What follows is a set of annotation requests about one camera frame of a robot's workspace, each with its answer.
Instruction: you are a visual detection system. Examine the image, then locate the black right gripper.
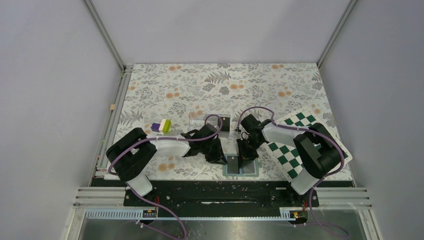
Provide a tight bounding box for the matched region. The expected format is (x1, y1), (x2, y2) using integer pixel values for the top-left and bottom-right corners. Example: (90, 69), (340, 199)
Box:
(236, 136), (264, 169)

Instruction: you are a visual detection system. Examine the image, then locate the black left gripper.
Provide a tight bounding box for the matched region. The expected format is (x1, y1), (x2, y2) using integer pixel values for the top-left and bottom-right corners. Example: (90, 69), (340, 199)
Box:
(200, 137), (228, 165)

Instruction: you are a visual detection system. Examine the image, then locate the green card holder wallet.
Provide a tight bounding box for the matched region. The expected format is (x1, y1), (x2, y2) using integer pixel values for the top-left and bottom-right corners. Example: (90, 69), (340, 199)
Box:
(222, 154), (259, 178)

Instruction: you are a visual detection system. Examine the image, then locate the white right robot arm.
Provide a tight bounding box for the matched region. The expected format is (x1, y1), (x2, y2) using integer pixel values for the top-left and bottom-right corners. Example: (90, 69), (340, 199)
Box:
(236, 114), (345, 206)

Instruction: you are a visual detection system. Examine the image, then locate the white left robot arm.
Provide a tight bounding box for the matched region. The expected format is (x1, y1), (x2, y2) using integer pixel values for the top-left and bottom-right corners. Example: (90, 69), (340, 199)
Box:
(106, 123), (227, 206)

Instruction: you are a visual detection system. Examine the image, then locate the dark credit card stack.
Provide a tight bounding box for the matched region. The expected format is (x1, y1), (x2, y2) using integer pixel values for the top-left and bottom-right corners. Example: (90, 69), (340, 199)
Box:
(221, 116), (231, 133)

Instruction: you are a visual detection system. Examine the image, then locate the green white checkerboard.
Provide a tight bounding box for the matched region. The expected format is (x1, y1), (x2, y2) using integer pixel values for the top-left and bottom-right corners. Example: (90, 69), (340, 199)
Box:
(263, 110), (353, 184)

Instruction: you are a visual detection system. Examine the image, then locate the purple white green block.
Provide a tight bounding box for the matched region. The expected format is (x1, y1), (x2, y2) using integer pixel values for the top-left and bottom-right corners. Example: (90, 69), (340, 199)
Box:
(150, 118), (171, 134)

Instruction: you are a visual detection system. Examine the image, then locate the floral patterned table mat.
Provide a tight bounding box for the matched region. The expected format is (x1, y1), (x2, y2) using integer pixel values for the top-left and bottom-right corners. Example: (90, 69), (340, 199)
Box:
(112, 63), (354, 182)

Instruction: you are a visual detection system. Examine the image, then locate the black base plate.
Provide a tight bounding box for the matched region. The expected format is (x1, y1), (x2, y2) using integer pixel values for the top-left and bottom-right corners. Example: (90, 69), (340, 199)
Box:
(90, 177), (327, 218)

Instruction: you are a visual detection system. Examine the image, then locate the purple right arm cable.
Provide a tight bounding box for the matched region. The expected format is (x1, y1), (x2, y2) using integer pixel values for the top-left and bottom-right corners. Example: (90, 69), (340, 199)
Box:
(235, 106), (351, 240)

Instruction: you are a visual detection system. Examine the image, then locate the aluminium frame rail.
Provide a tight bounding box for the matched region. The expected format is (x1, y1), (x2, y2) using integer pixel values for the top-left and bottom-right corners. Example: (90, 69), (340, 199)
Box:
(61, 65), (134, 240)

